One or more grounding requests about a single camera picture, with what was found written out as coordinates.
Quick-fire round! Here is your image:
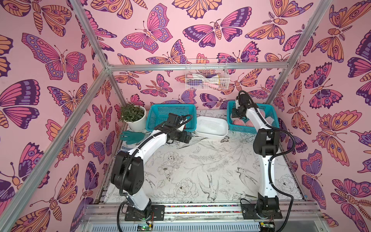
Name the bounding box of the white plastic tray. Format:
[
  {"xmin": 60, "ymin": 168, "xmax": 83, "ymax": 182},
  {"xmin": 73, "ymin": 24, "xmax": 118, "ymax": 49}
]
[{"xmin": 194, "ymin": 116, "xmax": 229, "ymax": 140}]

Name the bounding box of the potted green plant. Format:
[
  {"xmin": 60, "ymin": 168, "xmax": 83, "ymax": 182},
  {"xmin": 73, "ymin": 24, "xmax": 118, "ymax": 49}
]
[{"xmin": 120, "ymin": 104, "xmax": 147, "ymax": 132}]

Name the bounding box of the right teal plastic basket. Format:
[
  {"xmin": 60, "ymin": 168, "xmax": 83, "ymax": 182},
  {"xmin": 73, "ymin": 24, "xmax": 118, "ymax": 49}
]
[{"xmin": 227, "ymin": 101, "xmax": 279, "ymax": 134}]

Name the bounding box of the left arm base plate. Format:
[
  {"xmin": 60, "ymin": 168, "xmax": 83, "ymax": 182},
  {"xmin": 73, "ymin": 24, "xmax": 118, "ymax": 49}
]
[{"xmin": 125, "ymin": 205, "xmax": 165, "ymax": 221}]

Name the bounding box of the white wire wall basket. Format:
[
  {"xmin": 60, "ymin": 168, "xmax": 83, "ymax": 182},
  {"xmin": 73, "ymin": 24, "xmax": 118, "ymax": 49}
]
[{"xmin": 184, "ymin": 59, "xmax": 231, "ymax": 91}]

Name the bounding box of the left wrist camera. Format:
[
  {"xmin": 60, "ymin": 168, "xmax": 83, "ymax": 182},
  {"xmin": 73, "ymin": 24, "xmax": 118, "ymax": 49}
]
[{"xmin": 164, "ymin": 113, "xmax": 186, "ymax": 131}]

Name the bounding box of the teal plastic basket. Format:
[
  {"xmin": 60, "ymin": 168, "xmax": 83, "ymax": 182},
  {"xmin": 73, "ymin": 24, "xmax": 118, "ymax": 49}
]
[
  {"xmin": 146, "ymin": 104, "xmax": 197, "ymax": 132},
  {"xmin": 227, "ymin": 101, "xmax": 279, "ymax": 134}
]

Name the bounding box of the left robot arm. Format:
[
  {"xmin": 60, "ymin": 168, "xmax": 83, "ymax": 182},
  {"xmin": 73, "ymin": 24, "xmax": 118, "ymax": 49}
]
[{"xmin": 110, "ymin": 130, "xmax": 192, "ymax": 212}]

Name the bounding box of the aluminium front rail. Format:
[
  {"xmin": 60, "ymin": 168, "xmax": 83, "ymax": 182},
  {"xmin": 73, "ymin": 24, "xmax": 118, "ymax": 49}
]
[{"xmin": 77, "ymin": 201, "xmax": 331, "ymax": 232}]

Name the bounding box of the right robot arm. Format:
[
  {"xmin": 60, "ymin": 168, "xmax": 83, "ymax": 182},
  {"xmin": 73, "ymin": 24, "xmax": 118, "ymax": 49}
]
[{"xmin": 231, "ymin": 90, "xmax": 294, "ymax": 218}]

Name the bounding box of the netted apple in basket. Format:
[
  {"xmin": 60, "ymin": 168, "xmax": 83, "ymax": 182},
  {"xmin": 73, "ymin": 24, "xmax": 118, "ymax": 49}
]
[
  {"xmin": 245, "ymin": 120, "xmax": 255, "ymax": 128},
  {"xmin": 259, "ymin": 109, "xmax": 266, "ymax": 118},
  {"xmin": 265, "ymin": 117, "xmax": 274, "ymax": 126}
]

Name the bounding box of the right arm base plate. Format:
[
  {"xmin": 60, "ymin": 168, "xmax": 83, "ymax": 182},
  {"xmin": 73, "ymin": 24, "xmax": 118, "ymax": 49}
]
[{"xmin": 241, "ymin": 203, "xmax": 283, "ymax": 220}]

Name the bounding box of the left teal plastic basket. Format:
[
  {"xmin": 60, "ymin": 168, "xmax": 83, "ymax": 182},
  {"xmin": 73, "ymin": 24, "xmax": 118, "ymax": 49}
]
[{"xmin": 146, "ymin": 104, "xmax": 197, "ymax": 132}]

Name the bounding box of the green garden glove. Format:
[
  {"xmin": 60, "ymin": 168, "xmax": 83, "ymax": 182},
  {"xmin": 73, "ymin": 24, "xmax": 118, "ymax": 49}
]
[{"xmin": 119, "ymin": 130, "xmax": 145, "ymax": 145}]

